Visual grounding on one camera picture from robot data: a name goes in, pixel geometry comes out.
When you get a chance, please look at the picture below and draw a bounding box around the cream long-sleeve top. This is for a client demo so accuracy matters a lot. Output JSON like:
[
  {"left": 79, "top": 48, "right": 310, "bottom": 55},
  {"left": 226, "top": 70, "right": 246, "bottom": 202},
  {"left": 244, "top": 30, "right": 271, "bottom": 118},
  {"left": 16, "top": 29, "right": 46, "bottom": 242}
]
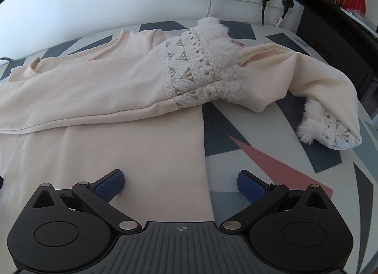
[{"left": 1, "top": 17, "right": 362, "bottom": 234}]

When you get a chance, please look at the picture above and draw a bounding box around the geometric patterned mat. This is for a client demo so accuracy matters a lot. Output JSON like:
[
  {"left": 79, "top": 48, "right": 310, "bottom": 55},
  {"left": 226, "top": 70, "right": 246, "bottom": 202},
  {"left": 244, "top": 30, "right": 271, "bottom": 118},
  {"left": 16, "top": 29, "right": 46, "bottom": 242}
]
[{"left": 1, "top": 21, "right": 377, "bottom": 273}]

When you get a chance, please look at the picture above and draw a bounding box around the black side cabinet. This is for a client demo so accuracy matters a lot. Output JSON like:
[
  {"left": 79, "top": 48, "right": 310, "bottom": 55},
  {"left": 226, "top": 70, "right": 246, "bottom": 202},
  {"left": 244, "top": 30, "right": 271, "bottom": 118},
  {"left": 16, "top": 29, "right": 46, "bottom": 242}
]
[{"left": 297, "top": 8, "right": 374, "bottom": 100}]

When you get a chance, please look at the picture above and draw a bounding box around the black plug right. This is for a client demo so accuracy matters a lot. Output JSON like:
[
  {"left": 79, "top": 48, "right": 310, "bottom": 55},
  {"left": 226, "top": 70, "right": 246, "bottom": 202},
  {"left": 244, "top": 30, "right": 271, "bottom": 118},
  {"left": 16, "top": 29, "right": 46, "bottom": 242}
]
[{"left": 274, "top": 0, "right": 294, "bottom": 27}]

